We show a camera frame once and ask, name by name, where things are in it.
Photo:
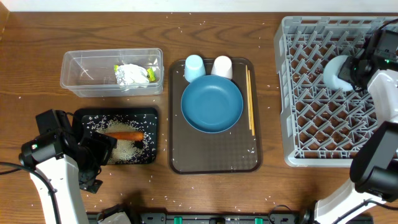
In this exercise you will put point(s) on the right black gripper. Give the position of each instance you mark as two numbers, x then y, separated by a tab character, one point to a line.
345	73

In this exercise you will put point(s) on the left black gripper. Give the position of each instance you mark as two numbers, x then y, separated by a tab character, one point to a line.
106	144

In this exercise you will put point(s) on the light blue bowl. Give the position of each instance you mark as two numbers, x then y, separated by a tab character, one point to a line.
330	74

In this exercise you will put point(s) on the orange carrot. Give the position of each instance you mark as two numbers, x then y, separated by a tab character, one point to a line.
127	136

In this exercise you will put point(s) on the pile of white rice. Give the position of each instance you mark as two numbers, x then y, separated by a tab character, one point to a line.
127	152

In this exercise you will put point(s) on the white wrapper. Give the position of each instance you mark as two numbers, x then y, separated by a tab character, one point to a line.
132	74

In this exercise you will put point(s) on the wooden chopstick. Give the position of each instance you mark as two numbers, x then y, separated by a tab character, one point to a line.
252	114
248	97

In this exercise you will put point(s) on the dark blue plate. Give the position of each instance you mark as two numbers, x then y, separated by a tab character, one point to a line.
212	104

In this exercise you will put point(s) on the light blue cup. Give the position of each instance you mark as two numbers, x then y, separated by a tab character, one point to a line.
194	68

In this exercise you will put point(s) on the white cup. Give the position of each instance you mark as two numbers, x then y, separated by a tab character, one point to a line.
222	67

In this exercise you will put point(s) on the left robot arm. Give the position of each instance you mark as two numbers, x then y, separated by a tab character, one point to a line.
60	167

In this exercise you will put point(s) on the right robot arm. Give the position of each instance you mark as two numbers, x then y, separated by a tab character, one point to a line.
373	172

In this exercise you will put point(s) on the grey dishwasher rack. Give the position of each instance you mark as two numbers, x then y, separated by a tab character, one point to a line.
323	127

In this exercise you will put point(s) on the black plastic tray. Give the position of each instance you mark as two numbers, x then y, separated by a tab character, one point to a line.
81	131

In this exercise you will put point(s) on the clear plastic container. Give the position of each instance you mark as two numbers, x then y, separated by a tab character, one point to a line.
113	72

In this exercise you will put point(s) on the dark brown serving tray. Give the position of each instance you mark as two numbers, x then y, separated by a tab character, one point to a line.
194	152

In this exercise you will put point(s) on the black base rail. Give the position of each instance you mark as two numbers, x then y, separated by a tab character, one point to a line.
161	218

